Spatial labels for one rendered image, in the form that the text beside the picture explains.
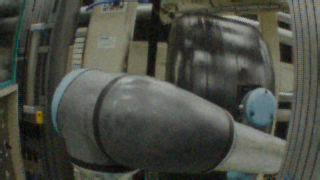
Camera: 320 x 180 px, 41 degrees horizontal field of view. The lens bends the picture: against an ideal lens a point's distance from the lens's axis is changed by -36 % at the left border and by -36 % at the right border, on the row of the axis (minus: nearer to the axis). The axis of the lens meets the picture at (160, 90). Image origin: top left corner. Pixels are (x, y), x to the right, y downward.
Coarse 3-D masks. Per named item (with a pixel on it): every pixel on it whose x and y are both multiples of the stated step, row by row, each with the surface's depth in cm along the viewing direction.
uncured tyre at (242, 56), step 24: (192, 24) 152; (216, 24) 153; (240, 24) 157; (168, 48) 155; (192, 48) 145; (216, 48) 145; (240, 48) 146; (264, 48) 149; (168, 72) 149; (192, 72) 142; (216, 72) 142; (240, 72) 142; (264, 72) 143; (216, 96) 140
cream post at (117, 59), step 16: (96, 0) 158; (96, 16) 158; (112, 16) 158; (128, 16) 159; (96, 32) 159; (112, 32) 159; (128, 32) 159; (96, 48) 159; (112, 48) 159; (128, 48) 160; (96, 64) 160; (112, 64) 160; (128, 64) 166
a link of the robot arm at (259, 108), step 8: (264, 88) 107; (248, 96) 109; (256, 96) 103; (264, 96) 102; (272, 96) 103; (248, 104) 104; (256, 104) 102; (264, 104) 102; (272, 104) 102; (248, 112) 104; (256, 112) 102; (264, 112) 102; (272, 112) 102; (248, 120) 105; (256, 120) 102; (264, 120) 102; (256, 128) 104; (264, 128) 104
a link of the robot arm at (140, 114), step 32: (128, 96) 70; (160, 96) 70; (192, 96) 72; (128, 128) 69; (160, 128) 68; (192, 128) 69; (224, 128) 72; (128, 160) 70; (160, 160) 69; (192, 160) 70; (224, 160) 74; (256, 160) 82
